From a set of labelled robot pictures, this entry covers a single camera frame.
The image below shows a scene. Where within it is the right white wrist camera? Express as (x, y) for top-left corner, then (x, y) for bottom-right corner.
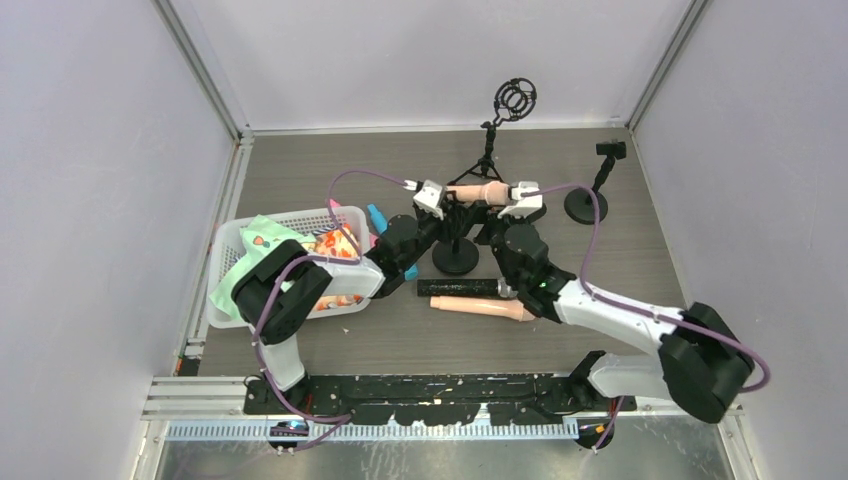
(497, 181), (544, 219)

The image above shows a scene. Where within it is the green patterned cloth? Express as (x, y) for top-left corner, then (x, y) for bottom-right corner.
(208, 215), (313, 329)

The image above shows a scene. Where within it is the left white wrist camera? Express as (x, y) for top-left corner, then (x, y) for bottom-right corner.
(404, 179), (446, 221)

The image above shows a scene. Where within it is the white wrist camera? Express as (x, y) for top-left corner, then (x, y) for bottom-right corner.
(404, 179), (446, 221)
(497, 181), (544, 219)

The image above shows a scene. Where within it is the orange patterned cloth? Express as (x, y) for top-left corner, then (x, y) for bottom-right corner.
(301, 224), (363, 312)

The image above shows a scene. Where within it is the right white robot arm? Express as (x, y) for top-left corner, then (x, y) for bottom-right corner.
(475, 220), (755, 424)

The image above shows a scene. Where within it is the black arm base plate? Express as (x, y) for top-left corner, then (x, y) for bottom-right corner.
(243, 373), (617, 426)

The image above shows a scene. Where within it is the white plastic basket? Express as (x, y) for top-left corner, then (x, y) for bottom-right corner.
(206, 205), (376, 329)

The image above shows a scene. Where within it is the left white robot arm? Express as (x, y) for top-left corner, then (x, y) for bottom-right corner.
(231, 212), (443, 392)

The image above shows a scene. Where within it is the beige microphone on table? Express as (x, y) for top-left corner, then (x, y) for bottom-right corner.
(430, 296), (536, 322)

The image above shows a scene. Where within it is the black tripod shock mount stand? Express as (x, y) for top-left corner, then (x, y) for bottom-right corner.
(447, 76), (539, 187)

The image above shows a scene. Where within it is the black round base clip stand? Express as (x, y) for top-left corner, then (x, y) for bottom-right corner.
(431, 201), (490, 276)

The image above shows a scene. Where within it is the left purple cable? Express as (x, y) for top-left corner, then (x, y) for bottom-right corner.
(250, 168), (419, 453)

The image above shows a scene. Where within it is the black glitter microphone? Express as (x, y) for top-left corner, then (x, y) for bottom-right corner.
(416, 279), (517, 299)

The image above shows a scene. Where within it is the blue toy microphone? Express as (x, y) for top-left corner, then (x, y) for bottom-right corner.
(366, 204), (419, 281)

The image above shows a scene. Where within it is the beige microphone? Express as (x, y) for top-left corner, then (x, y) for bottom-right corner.
(447, 181), (512, 207)
(430, 296), (536, 322)

